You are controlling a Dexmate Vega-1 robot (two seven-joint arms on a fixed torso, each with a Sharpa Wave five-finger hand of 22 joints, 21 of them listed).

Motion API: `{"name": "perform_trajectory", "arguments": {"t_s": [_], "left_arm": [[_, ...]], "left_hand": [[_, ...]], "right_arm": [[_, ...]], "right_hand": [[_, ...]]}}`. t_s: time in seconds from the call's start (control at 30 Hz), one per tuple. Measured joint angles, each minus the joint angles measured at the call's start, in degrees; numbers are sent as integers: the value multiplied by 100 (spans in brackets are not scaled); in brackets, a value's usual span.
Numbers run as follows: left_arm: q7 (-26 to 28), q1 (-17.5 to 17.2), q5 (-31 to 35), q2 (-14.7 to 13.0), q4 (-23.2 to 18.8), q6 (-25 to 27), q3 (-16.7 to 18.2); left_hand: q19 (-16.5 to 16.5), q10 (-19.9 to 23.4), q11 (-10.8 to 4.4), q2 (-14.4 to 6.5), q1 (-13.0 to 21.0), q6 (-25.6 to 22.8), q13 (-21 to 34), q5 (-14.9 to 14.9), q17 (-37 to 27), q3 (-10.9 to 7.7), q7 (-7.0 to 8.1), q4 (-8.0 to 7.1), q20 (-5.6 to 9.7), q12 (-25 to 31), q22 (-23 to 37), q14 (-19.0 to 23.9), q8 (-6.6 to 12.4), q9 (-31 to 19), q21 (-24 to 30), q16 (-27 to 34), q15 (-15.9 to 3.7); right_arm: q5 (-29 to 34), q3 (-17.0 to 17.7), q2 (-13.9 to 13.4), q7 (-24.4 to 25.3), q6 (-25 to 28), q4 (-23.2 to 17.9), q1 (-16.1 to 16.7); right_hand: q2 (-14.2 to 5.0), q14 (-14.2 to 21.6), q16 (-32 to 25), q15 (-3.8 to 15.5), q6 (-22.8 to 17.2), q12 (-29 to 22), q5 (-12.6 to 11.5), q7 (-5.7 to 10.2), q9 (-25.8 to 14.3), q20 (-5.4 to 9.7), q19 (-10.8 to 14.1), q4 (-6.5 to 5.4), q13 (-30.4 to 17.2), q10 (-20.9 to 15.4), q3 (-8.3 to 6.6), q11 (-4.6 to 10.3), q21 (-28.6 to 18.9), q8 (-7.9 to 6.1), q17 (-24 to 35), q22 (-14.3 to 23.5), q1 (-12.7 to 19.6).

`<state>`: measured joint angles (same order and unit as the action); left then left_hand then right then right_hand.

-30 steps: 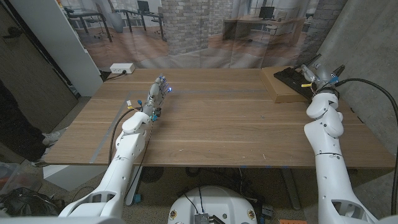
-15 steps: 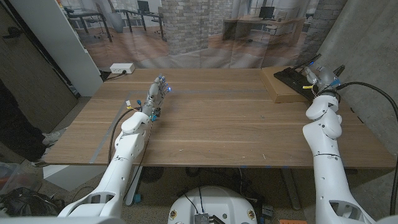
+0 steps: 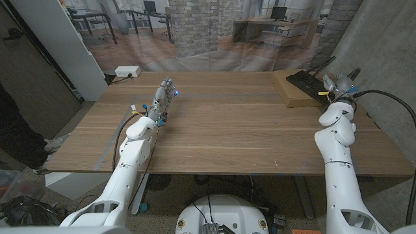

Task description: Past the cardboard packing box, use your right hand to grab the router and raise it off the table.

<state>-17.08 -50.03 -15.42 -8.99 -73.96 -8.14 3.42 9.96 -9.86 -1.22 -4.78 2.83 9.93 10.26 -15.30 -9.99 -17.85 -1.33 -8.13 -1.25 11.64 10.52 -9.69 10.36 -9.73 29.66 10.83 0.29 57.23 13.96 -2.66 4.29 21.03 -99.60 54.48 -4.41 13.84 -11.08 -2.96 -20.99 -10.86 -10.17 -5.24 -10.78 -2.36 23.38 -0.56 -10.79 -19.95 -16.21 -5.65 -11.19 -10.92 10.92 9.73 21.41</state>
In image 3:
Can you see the white power strip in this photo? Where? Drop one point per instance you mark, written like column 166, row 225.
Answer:
column 127, row 71

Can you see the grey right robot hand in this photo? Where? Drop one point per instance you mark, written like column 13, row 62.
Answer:
column 344, row 89

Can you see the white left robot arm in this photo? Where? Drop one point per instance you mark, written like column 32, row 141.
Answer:
column 128, row 159

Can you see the grey metal table leg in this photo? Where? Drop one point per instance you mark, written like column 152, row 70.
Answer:
column 140, row 191
column 304, row 195

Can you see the flat cardboard packing box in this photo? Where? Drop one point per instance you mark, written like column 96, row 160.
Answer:
column 286, row 89

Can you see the clear plastic container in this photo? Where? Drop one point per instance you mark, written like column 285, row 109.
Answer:
column 13, row 185

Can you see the dark wooden door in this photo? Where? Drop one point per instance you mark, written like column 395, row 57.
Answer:
column 26, row 81

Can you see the black bag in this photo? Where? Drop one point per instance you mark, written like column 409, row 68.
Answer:
column 29, row 211

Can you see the printed office backdrop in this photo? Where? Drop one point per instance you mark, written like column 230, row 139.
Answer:
column 195, row 32

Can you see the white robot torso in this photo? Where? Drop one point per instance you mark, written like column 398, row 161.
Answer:
column 224, row 211

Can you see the black router with antennas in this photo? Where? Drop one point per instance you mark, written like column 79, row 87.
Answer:
column 307, row 84

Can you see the white flat board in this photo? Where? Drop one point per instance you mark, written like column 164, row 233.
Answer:
column 74, row 185

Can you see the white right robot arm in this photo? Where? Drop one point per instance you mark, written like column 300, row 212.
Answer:
column 339, row 162

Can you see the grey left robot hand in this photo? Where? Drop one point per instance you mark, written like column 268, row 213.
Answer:
column 160, row 101

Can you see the white partition panel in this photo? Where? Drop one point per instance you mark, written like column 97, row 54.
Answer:
column 65, row 42

